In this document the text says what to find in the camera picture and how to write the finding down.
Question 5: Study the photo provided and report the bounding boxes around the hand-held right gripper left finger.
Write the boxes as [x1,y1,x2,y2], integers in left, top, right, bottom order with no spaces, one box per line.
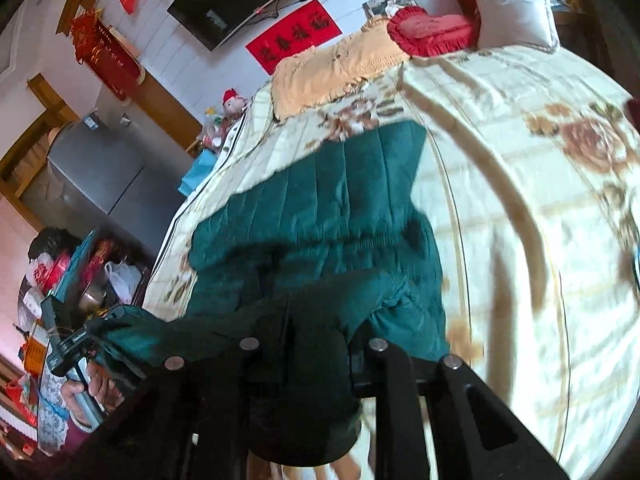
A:
[30,337,262,480]

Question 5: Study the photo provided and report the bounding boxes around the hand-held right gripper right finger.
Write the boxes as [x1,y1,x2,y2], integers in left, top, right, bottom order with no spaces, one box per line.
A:
[350,337,571,480]

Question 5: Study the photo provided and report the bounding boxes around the dark green quilted blanket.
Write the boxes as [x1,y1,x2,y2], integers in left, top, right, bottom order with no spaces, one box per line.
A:
[92,120,451,466]

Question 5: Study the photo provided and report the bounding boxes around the person's left hand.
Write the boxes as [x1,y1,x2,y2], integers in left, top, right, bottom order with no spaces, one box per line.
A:
[60,360,126,428]

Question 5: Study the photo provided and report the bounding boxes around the metal bowl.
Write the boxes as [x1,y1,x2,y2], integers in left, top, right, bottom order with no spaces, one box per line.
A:
[77,282,108,313]

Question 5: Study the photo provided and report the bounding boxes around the white lace cloth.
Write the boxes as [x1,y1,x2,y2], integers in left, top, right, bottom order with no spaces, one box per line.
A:
[35,370,71,456]

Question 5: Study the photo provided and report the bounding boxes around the teal box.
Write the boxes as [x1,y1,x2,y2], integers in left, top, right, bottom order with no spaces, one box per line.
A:
[55,230,98,311]

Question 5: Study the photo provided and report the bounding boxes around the red and white plastic bag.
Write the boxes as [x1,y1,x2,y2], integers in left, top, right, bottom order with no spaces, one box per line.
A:
[27,252,71,293]

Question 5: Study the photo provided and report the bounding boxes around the black plastic bag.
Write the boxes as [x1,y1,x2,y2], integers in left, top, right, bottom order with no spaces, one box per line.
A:
[27,226,81,261]

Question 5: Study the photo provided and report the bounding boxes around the cream floral bedspread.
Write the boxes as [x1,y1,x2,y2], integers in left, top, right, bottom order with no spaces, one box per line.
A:
[142,42,640,480]

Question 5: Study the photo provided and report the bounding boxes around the grey refrigerator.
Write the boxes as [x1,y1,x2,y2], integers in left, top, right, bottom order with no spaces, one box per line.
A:
[20,110,193,256]

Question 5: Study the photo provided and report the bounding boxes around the blue bag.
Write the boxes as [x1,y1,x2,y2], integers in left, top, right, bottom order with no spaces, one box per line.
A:
[179,150,221,196]

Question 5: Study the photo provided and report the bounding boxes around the red hanging scroll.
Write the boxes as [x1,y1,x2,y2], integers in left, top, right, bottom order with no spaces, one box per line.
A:
[92,20,141,103]

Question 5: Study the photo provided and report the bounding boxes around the plush toy with red hat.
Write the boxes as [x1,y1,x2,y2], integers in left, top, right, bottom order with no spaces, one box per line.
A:
[220,89,248,131]

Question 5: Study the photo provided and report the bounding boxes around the red knot ornament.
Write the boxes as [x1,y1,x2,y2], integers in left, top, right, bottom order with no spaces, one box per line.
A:
[69,9,103,63]

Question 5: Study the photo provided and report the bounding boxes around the yellow fringed towel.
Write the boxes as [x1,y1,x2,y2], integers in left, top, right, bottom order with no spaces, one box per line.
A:
[270,15,413,123]

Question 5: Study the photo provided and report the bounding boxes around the red heart-shaped pillow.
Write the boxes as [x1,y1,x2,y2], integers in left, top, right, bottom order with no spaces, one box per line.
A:
[387,5,478,58]

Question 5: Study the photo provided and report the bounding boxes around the black flat screen television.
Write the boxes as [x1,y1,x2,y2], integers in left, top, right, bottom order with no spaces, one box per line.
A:
[166,0,321,52]

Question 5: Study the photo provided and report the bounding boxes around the white pillow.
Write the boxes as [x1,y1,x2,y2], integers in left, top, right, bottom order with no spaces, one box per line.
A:
[470,0,561,53]

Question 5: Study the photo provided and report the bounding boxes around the red wall banner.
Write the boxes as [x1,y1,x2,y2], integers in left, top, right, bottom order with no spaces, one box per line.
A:
[245,0,343,76]

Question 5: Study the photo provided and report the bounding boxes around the wall poster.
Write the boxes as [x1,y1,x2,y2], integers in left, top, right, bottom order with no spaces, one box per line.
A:
[362,0,416,23]

